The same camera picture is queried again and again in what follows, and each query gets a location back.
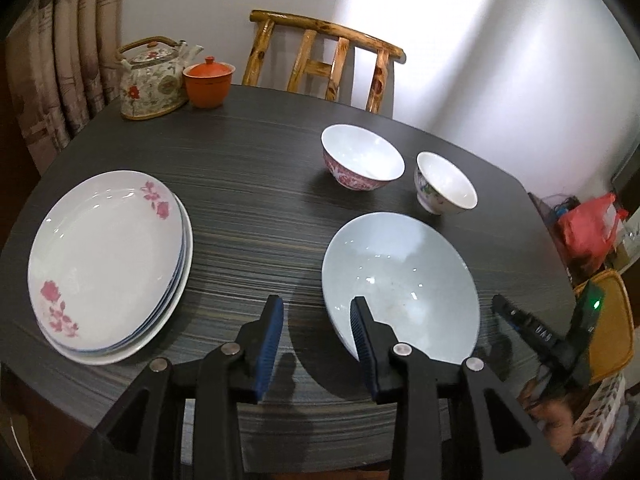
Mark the yellow stool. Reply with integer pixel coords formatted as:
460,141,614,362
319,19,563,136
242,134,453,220
574,269,636,386

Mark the patterned white cloth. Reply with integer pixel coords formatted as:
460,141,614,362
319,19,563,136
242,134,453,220
570,375,628,461

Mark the wide blue-rimmed floral plate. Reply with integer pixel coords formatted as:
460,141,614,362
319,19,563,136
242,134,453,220
45,187,189,358

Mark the beige patterned curtain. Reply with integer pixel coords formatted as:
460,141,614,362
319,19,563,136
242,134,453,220
5,0,123,176

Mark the orange lidded cup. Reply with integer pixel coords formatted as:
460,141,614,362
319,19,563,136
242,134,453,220
182,56,236,110

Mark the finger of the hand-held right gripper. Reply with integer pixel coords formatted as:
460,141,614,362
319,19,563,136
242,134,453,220
491,294,556,356

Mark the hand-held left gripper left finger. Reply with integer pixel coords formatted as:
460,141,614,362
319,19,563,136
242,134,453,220
65,294,285,480

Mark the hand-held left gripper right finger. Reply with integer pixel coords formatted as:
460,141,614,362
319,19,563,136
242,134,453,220
349,296,573,480

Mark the red plastic bag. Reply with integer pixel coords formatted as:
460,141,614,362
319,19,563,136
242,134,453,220
557,192,628,273

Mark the pink patterned bowl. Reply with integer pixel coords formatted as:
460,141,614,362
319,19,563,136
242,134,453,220
320,124,405,194

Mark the large pale blue bowl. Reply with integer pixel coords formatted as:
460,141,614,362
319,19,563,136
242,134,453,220
321,212,481,367

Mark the wooden chair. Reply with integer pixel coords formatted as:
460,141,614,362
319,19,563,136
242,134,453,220
241,9,405,113

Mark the small white floral bowl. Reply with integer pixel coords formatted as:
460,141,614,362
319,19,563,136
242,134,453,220
413,151,479,215

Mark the small blue-rimmed floral plate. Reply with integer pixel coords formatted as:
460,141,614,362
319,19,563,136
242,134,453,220
27,170,183,352

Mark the large white peony plate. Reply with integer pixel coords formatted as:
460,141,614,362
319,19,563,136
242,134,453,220
37,180,194,366

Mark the floral ceramic teapot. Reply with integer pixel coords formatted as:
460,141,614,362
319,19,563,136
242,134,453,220
117,36,205,121

